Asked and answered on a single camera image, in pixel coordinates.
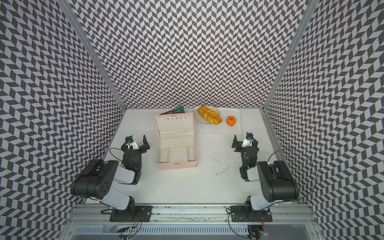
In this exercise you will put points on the yellow braided bread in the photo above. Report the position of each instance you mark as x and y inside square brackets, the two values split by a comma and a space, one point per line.
[210, 115]

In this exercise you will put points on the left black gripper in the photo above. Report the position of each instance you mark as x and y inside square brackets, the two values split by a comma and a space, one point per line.
[147, 146]

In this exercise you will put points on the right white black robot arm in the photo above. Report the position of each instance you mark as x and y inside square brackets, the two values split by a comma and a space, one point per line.
[276, 181]

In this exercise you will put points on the aluminium front rail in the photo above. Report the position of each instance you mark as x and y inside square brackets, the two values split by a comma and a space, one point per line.
[214, 214]

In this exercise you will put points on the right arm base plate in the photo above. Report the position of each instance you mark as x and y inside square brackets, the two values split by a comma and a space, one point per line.
[239, 214]

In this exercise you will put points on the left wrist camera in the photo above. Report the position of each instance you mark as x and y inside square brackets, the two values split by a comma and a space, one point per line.
[133, 146]

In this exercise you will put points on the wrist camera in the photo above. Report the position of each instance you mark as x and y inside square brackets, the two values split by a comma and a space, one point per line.
[247, 143]
[133, 146]

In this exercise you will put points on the white cutting board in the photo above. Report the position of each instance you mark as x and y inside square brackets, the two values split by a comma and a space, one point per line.
[223, 128]

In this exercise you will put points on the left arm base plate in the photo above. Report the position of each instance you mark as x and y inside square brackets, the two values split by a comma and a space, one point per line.
[140, 213]

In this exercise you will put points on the small orange pumpkin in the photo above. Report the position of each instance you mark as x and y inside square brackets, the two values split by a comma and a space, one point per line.
[231, 121]

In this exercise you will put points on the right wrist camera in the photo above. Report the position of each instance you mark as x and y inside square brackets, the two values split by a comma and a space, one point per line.
[247, 143]

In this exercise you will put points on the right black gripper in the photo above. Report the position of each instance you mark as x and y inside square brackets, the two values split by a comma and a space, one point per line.
[239, 144]

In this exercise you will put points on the pink jewelry box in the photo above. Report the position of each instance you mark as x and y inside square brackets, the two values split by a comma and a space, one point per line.
[176, 141]

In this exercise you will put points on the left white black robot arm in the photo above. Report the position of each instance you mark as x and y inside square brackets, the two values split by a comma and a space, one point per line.
[96, 180]

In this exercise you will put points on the green crisp bag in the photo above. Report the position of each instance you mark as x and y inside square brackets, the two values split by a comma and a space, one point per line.
[177, 110]

